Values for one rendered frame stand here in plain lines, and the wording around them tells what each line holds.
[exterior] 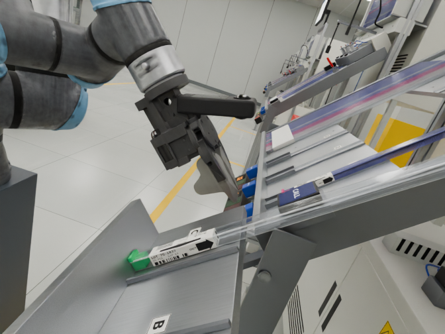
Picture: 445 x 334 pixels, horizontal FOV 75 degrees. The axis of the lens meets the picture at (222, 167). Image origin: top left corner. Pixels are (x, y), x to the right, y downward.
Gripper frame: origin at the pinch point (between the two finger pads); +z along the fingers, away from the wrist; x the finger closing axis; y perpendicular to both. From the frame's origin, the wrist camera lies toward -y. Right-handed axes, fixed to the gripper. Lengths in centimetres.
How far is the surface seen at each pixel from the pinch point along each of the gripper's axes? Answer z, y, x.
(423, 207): 7.2, -21.8, 10.0
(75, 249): 13, 90, -53
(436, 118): 23, -55, -61
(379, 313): 37.5, -12.7, -7.4
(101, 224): 12, 91, -75
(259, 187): 1.9, -3.2, -3.7
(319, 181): 3.3, -12.6, 0.7
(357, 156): 4.1, -19.8, -5.7
